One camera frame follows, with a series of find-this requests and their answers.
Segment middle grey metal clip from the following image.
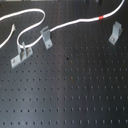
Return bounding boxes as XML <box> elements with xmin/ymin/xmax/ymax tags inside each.
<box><xmin>40</xmin><ymin>27</ymin><xmax>53</xmax><ymax>49</ymax></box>

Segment grey metal clip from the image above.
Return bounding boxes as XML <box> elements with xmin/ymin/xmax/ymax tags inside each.
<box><xmin>109</xmin><ymin>22</ymin><xmax>123</xmax><ymax>45</ymax></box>
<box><xmin>40</xmin><ymin>27</ymin><xmax>53</xmax><ymax>49</ymax></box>
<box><xmin>11</xmin><ymin>43</ymin><xmax>33</xmax><ymax>68</ymax></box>

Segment left grey metal clip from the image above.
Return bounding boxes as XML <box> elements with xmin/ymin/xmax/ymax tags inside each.
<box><xmin>11</xmin><ymin>43</ymin><xmax>33</xmax><ymax>68</ymax></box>

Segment right grey metal clip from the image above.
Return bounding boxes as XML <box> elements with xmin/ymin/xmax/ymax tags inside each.
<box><xmin>109</xmin><ymin>22</ymin><xmax>123</xmax><ymax>45</ymax></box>

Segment white cable with red band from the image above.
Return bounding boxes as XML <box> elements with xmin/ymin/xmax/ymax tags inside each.
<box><xmin>0</xmin><ymin>0</ymin><xmax>125</xmax><ymax>51</ymax></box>

